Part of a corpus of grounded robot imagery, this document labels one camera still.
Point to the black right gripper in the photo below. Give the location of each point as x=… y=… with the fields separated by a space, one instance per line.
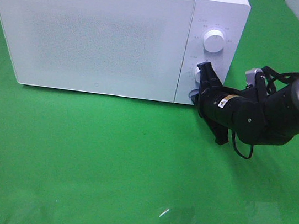
x=221 y=107

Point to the round door release button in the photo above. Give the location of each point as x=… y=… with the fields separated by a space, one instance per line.
x=192 y=92

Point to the white microwave door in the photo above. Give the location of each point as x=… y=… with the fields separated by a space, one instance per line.
x=131 y=48

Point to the white microwave oven body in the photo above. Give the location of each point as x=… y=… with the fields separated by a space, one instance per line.
x=230 y=17

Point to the white round knob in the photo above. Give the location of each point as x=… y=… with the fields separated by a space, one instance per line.
x=214 y=41
x=196 y=74

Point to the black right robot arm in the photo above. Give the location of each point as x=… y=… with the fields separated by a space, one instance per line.
x=266 y=112

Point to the green table cloth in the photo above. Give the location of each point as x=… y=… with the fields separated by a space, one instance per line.
x=77 y=158

